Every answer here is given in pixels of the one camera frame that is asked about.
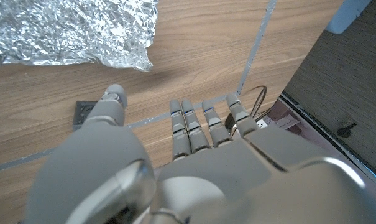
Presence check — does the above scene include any dark grey cube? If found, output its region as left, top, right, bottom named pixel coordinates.
left=72, top=100, right=98, bottom=131

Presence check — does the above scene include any black power adapter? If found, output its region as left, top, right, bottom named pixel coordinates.
left=224, top=112, right=237, bottom=135

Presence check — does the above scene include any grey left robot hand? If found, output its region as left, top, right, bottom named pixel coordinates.
left=22, top=83, right=376, bottom=224

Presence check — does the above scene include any black door handle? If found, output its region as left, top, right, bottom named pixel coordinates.
left=336, top=123, right=358, bottom=139

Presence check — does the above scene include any black adapter cable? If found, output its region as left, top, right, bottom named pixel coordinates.
left=249, top=85, right=268, bottom=121

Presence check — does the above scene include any aluminum foil sheet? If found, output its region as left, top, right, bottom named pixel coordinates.
left=0, top=0, right=159, bottom=72

